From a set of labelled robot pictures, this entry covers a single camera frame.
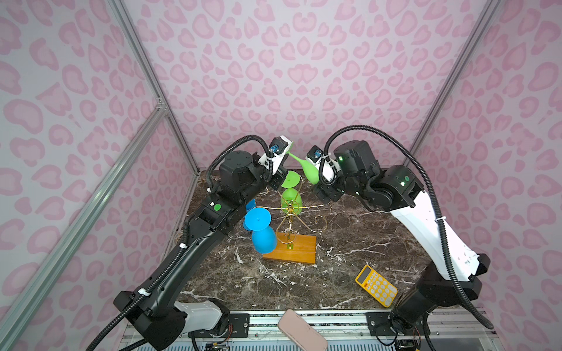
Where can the pink phone case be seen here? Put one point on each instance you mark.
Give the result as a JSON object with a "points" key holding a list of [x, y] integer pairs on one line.
{"points": [[301, 333]]}

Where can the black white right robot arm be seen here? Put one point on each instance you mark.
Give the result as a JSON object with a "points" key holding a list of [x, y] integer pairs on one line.
{"points": [[452, 276]]}

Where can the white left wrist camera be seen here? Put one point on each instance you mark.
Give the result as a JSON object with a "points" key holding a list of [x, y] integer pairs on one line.
{"points": [[280, 147]]}

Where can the orange wooden rack base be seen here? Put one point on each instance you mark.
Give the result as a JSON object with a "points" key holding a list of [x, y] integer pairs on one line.
{"points": [[295, 248]]}

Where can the blue glass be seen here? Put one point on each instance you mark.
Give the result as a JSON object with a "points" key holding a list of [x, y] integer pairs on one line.
{"points": [[258, 222], [251, 205]]}

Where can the yellow calculator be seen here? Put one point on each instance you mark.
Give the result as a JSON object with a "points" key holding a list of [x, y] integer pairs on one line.
{"points": [[376, 286]]}

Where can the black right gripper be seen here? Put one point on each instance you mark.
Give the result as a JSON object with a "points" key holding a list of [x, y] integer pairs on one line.
{"points": [[327, 189]]}

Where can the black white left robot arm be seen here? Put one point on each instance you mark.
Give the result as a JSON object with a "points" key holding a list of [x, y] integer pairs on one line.
{"points": [[234, 179]]}

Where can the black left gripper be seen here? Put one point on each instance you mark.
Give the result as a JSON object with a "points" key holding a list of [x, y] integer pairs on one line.
{"points": [[276, 176]]}

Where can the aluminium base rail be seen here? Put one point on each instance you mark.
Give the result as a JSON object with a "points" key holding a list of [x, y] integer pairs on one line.
{"points": [[450, 329]]}

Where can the gold wire glass rack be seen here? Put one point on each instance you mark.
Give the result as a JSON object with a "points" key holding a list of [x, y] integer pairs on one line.
{"points": [[294, 223]]}

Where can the green glass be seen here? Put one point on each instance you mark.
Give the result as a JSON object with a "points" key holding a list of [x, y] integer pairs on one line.
{"points": [[309, 169], [291, 201]]}

